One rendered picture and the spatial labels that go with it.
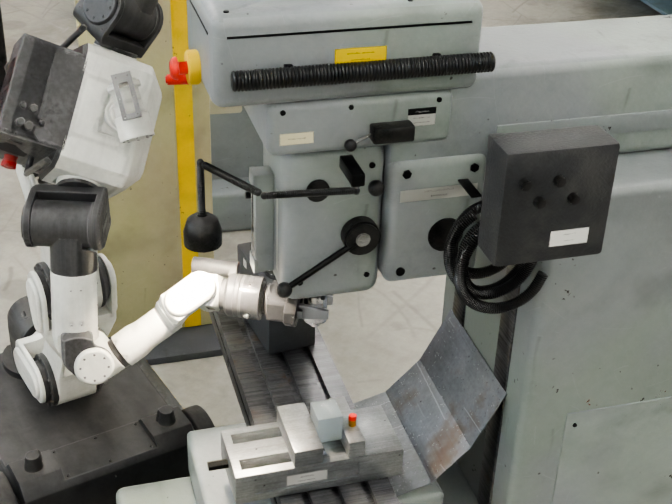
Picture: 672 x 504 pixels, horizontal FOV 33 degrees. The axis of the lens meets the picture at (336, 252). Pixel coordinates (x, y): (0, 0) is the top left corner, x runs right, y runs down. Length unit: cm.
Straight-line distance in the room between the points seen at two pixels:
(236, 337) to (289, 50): 106
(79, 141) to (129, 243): 192
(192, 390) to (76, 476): 126
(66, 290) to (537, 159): 95
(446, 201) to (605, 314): 40
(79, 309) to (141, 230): 186
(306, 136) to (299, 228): 19
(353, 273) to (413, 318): 234
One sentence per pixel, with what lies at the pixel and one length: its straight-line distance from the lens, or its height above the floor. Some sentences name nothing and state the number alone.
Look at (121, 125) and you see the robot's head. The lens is 213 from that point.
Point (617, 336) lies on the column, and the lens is 228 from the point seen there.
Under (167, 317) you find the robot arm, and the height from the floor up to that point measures 122.
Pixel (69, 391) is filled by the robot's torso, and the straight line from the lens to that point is 298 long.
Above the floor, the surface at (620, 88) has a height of 170.
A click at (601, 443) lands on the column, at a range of 244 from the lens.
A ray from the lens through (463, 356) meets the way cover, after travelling 249.
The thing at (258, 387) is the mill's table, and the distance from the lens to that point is 257.
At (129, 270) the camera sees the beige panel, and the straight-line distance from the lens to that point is 415.
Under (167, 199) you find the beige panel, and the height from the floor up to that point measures 59.
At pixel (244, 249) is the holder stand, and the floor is 109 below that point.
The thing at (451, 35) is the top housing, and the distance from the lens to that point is 193.
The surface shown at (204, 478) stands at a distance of 246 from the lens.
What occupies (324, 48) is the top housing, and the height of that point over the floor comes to 183.
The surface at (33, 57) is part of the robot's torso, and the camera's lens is 221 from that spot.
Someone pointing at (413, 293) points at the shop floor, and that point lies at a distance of 460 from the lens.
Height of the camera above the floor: 248
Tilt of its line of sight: 31 degrees down
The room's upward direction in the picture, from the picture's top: 2 degrees clockwise
